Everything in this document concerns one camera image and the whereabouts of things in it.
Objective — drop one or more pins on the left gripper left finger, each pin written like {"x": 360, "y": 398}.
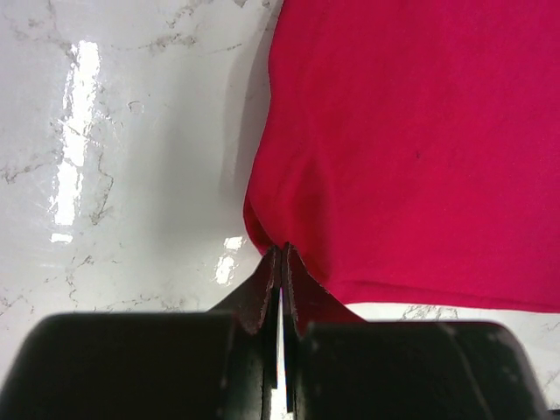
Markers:
{"x": 216, "y": 364}

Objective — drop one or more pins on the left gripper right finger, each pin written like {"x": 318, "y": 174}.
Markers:
{"x": 340, "y": 366}

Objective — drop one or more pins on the crimson pink t shirt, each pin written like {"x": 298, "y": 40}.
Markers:
{"x": 411, "y": 151}

